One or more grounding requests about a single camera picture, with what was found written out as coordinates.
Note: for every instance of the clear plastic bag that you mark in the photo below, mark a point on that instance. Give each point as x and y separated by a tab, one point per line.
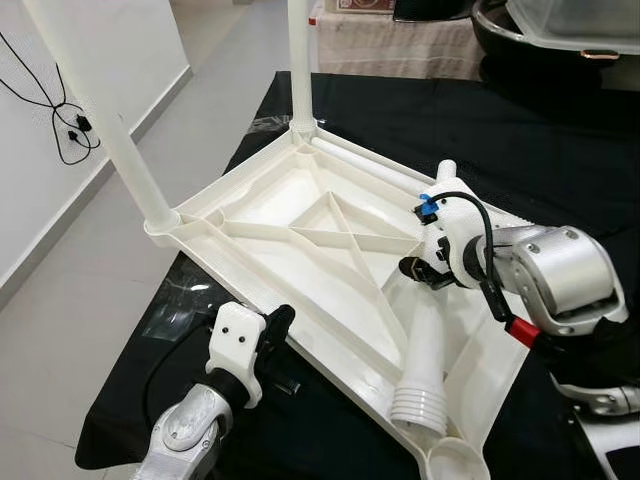
175	300

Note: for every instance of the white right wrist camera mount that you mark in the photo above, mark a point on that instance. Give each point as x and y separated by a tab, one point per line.
455	230

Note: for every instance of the black tablecloth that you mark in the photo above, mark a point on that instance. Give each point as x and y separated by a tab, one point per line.
560	140

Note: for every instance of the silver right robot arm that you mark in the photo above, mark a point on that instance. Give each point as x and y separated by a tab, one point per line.
565	275

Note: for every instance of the small black plug adapter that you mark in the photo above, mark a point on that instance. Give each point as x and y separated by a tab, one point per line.
83	124

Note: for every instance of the white plastic children table top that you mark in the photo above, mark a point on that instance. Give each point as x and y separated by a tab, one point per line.
270	230

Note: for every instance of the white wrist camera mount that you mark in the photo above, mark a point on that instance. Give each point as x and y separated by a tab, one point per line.
455	230
235	345

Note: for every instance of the beige tablecloth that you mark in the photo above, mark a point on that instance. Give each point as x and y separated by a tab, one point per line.
400	50

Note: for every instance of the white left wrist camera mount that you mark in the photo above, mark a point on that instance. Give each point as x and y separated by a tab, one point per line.
235	345

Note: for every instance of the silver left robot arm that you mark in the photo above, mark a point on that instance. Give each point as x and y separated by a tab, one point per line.
190	430

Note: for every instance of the black bag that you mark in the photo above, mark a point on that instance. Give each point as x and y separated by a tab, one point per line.
432	10

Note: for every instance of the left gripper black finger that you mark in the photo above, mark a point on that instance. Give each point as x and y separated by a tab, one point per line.
280	325

